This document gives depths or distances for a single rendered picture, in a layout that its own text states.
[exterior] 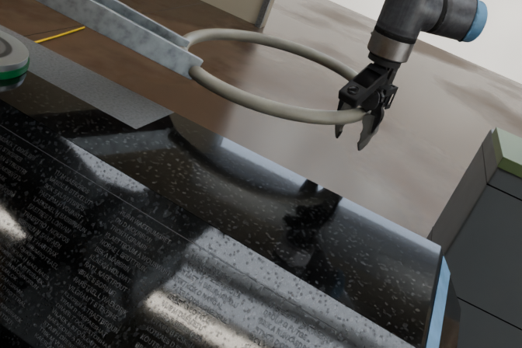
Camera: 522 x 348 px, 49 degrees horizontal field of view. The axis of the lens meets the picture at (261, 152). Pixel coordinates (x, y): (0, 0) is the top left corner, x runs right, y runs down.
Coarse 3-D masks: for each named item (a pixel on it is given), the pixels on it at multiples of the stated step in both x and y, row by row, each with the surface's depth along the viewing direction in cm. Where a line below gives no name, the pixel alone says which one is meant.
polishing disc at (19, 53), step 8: (0, 32) 118; (0, 40) 114; (8, 40) 115; (16, 40) 117; (0, 48) 111; (8, 48) 112; (16, 48) 114; (24, 48) 115; (0, 56) 108; (8, 56) 109; (16, 56) 110; (24, 56) 112; (0, 64) 105; (8, 64) 106; (16, 64) 108; (24, 64) 111
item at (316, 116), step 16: (192, 32) 141; (208, 32) 145; (224, 32) 150; (240, 32) 152; (288, 48) 156; (304, 48) 155; (336, 64) 151; (208, 80) 118; (224, 96) 117; (240, 96) 115; (256, 96) 115; (272, 112) 115; (288, 112) 115; (304, 112) 116; (320, 112) 118; (336, 112) 120; (352, 112) 122; (368, 112) 127
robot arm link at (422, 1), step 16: (400, 0) 113; (416, 0) 112; (432, 0) 114; (384, 16) 116; (400, 16) 114; (416, 16) 114; (432, 16) 115; (384, 32) 117; (400, 32) 115; (416, 32) 116
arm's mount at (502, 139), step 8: (496, 128) 184; (496, 136) 178; (504, 136) 179; (512, 136) 182; (496, 144) 173; (504, 144) 170; (512, 144) 173; (520, 144) 176; (496, 152) 168; (504, 152) 162; (512, 152) 165; (520, 152) 168; (496, 160) 163; (504, 160) 158; (512, 160) 158; (520, 160) 161; (504, 168) 159; (512, 168) 158; (520, 168) 157; (520, 176) 158
